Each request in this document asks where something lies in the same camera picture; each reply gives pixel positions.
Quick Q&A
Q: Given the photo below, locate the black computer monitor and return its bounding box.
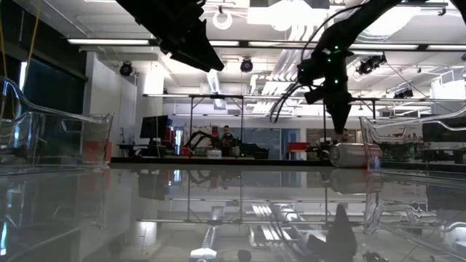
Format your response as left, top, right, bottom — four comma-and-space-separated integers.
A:
140, 115, 170, 140

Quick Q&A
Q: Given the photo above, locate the pink white soda can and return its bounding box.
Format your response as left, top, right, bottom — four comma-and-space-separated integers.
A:
328, 142, 382, 169

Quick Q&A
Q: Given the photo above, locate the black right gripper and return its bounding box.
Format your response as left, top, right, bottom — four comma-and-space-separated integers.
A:
296, 39, 356, 135

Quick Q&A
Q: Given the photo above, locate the person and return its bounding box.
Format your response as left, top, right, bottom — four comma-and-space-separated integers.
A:
336, 127, 352, 143
220, 124, 236, 157

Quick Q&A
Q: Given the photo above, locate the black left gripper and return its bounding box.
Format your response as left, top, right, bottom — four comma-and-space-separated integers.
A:
116, 0, 225, 73

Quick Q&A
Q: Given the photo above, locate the ceiling light strip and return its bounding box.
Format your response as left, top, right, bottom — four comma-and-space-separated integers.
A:
349, 43, 419, 51
249, 41, 303, 47
67, 38, 150, 46

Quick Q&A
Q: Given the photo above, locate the red box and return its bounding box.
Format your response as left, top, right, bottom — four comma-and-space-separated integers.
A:
287, 141, 311, 153

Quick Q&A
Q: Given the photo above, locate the yellow cable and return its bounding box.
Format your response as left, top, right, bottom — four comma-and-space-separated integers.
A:
27, 0, 43, 70

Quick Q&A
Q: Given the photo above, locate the white ring lamp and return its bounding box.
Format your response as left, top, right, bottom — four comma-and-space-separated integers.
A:
213, 10, 233, 31

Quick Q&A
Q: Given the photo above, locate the clear plastic bin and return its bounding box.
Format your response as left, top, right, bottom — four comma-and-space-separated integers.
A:
0, 76, 114, 168
358, 105, 466, 172

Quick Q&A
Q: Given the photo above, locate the black gantry frame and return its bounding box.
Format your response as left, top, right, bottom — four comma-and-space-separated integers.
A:
143, 93, 245, 150

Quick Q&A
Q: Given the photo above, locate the black aluminium table frame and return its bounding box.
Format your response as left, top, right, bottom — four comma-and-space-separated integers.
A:
108, 156, 334, 167

